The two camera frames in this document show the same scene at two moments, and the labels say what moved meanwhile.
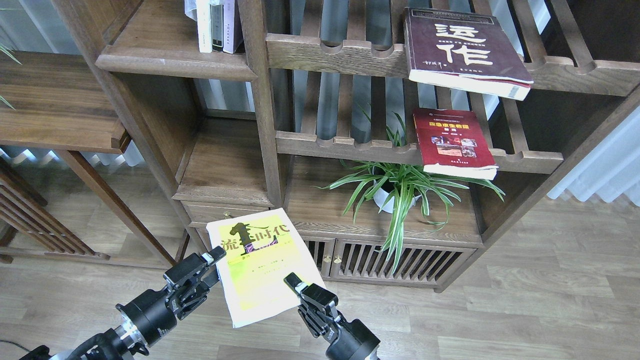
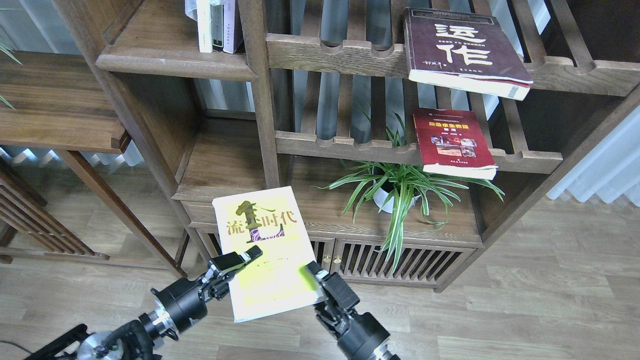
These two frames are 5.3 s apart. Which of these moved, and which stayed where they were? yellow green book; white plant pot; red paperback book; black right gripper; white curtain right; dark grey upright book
Moved: yellow green book; black right gripper
Stayed: dark grey upright book; white plant pot; red paperback book; white curtain right
